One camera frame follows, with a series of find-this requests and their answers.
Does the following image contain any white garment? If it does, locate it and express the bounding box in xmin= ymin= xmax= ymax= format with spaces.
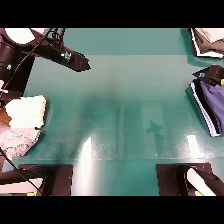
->
xmin=189 ymin=82 xmax=222 ymax=138
xmin=194 ymin=27 xmax=224 ymax=44

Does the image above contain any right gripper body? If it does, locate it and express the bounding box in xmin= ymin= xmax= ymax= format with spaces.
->
xmin=192 ymin=64 xmax=224 ymax=87

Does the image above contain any grey garment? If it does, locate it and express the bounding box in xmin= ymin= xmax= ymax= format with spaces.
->
xmin=190 ymin=29 xmax=224 ymax=60

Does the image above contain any black garment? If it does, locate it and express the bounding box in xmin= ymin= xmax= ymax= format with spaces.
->
xmin=193 ymin=79 xmax=218 ymax=136

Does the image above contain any cream T-shirt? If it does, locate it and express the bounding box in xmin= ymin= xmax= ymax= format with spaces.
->
xmin=4 ymin=95 xmax=48 ymax=131

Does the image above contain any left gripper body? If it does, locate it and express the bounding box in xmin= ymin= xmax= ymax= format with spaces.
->
xmin=61 ymin=49 xmax=92 ymax=73

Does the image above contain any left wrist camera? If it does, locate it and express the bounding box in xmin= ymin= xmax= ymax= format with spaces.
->
xmin=49 ymin=27 xmax=68 ymax=44

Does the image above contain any black cable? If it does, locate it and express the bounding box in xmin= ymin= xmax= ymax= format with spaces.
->
xmin=1 ymin=28 xmax=56 ymax=91
xmin=0 ymin=147 xmax=45 ymax=197

